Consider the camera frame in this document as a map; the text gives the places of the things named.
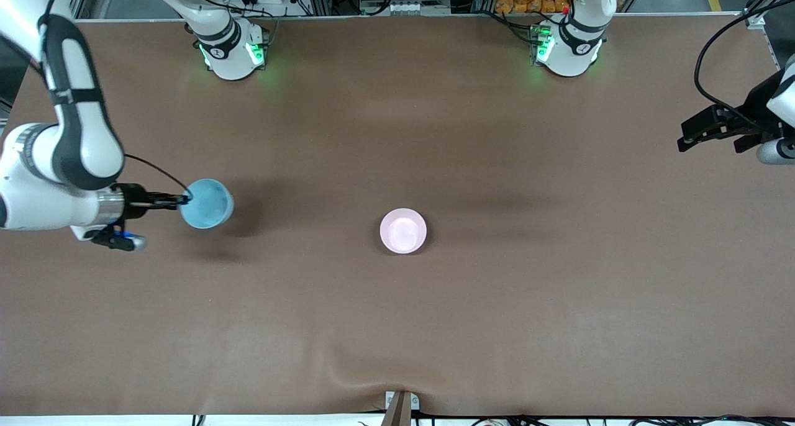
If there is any black base cable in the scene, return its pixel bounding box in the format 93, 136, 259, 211
481, 7, 542, 45

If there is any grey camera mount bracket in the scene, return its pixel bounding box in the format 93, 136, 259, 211
384, 390, 420, 426

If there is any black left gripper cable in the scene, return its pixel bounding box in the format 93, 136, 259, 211
693, 0, 795, 132

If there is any pink bowl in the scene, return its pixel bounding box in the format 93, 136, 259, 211
379, 208, 428, 255

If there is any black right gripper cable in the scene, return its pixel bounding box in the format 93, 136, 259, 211
123, 153, 192, 198

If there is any brown table mat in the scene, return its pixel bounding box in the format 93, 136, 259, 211
0, 15, 795, 418

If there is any blue bowl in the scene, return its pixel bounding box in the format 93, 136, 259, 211
178, 178, 235, 230

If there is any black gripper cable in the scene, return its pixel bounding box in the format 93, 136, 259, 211
123, 153, 192, 198
693, 0, 795, 132

